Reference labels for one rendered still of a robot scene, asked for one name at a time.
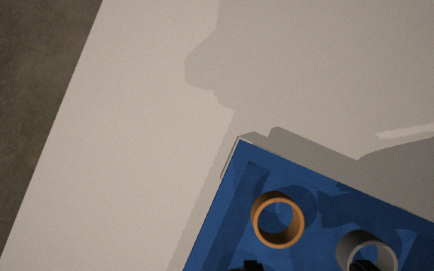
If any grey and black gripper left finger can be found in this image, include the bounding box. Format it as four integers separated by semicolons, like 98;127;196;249
243;260;264;271

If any blue crate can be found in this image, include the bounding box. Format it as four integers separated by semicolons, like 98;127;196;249
183;139;434;271

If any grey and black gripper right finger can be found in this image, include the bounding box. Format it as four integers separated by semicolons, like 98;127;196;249
349;260;381;271

